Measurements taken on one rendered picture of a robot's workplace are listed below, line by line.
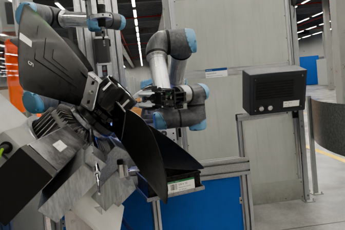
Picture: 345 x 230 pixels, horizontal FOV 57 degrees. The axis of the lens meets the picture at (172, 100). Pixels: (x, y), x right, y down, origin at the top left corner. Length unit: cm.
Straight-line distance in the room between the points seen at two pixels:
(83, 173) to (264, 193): 263
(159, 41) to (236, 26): 163
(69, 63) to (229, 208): 103
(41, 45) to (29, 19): 6
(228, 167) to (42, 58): 100
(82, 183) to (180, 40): 93
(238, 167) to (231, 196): 14
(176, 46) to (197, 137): 156
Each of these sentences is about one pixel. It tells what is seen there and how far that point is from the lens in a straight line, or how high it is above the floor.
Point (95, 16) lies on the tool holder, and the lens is 105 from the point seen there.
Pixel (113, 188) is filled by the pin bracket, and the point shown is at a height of 94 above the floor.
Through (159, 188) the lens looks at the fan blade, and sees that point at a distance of 77.
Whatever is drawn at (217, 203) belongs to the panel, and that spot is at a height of 66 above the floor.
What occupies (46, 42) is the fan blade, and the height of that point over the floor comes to 135.
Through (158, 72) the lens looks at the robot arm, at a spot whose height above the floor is 128.
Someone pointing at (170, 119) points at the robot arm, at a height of 108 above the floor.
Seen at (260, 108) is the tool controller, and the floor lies 108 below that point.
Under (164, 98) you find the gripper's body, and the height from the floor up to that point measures 117.
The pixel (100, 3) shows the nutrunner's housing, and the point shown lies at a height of 150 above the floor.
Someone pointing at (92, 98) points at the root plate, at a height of 120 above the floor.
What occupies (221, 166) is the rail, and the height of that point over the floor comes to 83.
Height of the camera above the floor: 123
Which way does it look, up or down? 3 degrees down
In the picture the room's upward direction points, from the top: 6 degrees counter-clockwise
